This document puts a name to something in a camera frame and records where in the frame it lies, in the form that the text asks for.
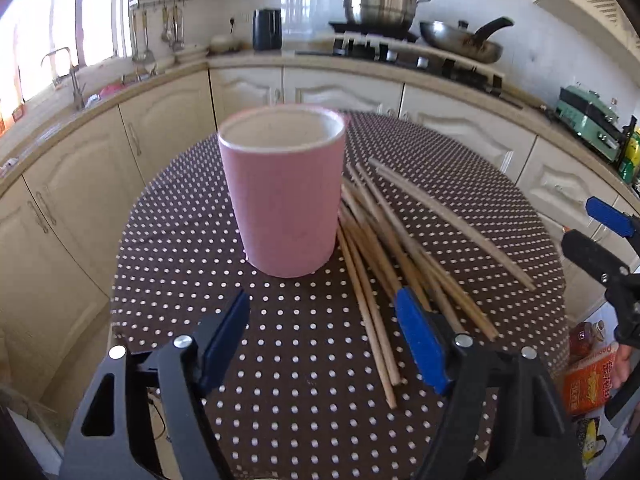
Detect long wooden chopstick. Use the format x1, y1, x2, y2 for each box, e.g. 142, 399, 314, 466
369, 157, 536, 292

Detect pink cylindrical utensil cup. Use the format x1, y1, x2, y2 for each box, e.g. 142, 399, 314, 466
217, 104, 347, 278

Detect cream kitchen base cabinets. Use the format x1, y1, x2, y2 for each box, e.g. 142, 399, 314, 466
1, 56, 639, 399

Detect person right hand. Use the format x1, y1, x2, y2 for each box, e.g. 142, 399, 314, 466
612, 344, 634, 389

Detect orange snack package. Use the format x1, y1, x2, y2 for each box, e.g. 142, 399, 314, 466
563, 342, 618, 416

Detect green countertop appliance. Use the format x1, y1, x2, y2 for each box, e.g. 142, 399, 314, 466
555, 86, 624, 162

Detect brown polka dot tablecloth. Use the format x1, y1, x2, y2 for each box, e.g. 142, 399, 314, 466
111, 113, 568, 479

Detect black gas stove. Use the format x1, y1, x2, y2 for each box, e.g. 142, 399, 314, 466
294, 20, 507, 98

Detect chrome sink faucet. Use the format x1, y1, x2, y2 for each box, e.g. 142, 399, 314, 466
40, 47, 86, 112

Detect black electric kettle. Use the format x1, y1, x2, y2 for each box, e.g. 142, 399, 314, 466
252, 9, 282, 51

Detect steel wok black handle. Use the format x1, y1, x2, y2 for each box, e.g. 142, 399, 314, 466
420, 16, 514, 64

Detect hanging utensil rail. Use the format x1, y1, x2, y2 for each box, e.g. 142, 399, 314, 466
127, 0, 191, 64

